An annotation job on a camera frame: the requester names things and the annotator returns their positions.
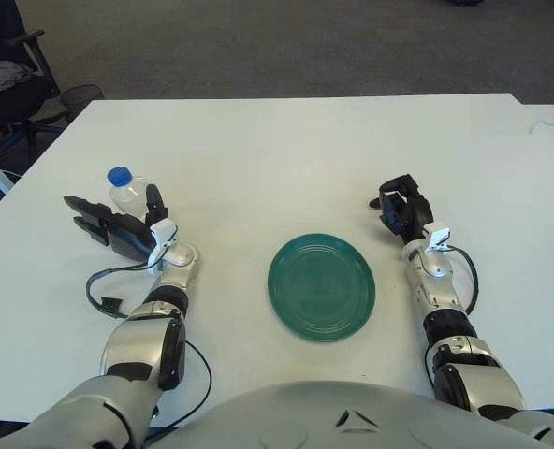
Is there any black mesh wastebasket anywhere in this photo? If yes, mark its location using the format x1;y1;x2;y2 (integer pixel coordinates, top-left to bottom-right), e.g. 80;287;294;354
60;83;105;118

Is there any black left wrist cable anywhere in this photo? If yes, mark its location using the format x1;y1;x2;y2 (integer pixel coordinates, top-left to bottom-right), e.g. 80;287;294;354
85;259;159;319

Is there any thin black shoulder cable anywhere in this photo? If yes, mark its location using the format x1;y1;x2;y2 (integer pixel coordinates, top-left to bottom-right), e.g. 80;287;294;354
153;340;212;429

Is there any clear bottle with blue cap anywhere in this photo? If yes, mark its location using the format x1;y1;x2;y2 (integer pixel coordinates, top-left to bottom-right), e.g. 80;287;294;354
107;167;154;221

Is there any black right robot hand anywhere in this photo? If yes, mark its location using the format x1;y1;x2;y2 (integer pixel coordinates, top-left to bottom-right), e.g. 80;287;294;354
368;173;435;244

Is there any grey robot torso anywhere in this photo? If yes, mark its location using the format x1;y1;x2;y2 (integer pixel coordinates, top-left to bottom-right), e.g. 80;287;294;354
150;381;554;449

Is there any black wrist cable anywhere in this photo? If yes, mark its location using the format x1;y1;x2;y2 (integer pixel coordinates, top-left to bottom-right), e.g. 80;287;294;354
85;259;159;319
447;245;479;317

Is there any black office chair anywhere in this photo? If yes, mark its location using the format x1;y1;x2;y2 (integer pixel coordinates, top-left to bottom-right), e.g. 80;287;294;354
0;30;67;155

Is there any grey cloth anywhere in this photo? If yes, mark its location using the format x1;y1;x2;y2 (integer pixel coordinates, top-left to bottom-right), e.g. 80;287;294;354
0;60;33;93

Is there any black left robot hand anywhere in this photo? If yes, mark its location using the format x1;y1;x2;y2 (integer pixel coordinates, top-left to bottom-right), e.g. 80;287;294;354
63;182;170;261

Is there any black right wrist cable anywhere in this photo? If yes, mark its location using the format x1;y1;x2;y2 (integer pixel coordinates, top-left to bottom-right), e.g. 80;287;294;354
447;245;479;317

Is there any green ribbed plate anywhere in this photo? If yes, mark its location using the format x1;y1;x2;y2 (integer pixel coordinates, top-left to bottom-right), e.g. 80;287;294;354
266;233;376;344

